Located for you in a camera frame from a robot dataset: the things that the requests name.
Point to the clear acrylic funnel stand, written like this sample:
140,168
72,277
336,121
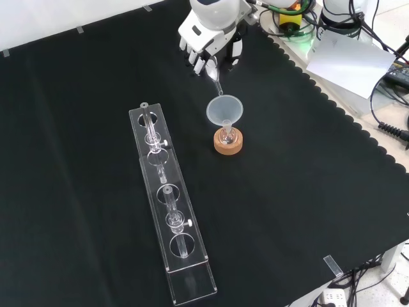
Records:
179,230

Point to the white power strip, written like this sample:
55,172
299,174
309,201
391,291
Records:
334,296

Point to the white salt powder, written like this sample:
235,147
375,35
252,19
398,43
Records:
211,68

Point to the small glass round-bottom flask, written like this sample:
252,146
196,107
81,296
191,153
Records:
229,137

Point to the translucent plastic funnel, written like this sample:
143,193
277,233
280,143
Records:
220,110

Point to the black bench cloth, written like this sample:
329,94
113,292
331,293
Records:
287,192

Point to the yellow stop button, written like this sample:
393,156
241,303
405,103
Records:
289,20

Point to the pale board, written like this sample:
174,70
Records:
348,67

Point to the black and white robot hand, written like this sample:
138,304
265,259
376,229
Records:
198,35

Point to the clear cloth clip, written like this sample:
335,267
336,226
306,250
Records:
332,265
80,30
6,53
147,8

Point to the black tripod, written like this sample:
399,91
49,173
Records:
403,48

